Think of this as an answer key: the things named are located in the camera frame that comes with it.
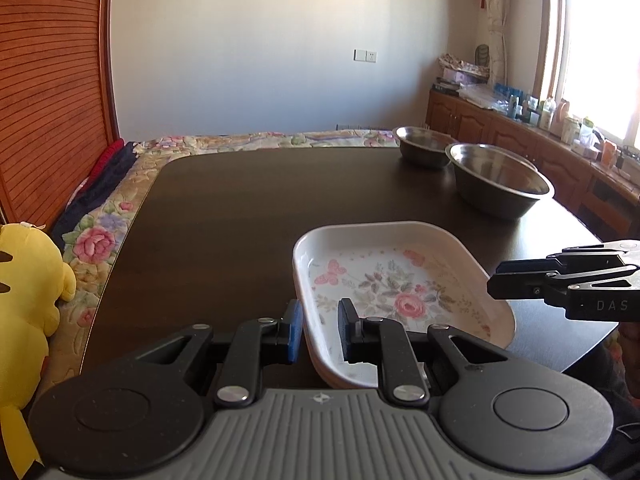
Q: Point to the wooden cabinet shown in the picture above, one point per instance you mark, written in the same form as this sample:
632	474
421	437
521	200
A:
505	130

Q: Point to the window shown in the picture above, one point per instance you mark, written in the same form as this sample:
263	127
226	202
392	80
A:
595	60

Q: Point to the patterned curtain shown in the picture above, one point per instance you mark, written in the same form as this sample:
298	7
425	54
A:
495	20

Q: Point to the dark oval ornament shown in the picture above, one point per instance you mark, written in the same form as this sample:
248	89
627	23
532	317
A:
482	56

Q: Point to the floral bedspread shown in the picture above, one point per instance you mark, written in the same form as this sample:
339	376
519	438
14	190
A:
100	245

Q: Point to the row of toiletry bottles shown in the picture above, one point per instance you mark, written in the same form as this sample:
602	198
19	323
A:
547	115

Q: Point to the clear plastic bag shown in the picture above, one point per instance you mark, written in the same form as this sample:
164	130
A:
485	96

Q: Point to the yellow plush toy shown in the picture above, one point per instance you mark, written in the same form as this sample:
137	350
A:
25	310

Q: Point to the pile of printed papers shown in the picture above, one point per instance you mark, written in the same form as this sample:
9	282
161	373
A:
462	67

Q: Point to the red cloth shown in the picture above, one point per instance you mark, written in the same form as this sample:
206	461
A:
107	157

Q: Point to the white wall socket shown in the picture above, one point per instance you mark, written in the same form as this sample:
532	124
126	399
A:
365	55

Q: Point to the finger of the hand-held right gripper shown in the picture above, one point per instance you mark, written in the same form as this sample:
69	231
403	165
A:
525	287
590	255

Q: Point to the large stainless steel bowl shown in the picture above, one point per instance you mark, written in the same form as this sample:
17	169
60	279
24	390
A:
497	190

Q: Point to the red and navy clothes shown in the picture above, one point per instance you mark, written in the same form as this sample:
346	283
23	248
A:
100	185

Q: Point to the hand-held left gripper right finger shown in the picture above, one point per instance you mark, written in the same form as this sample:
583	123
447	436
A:
346	332

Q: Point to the wooden slatted wardrobe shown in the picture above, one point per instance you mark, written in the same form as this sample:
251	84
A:
50	85

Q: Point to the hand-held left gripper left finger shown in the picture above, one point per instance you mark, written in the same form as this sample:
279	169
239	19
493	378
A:
295	332

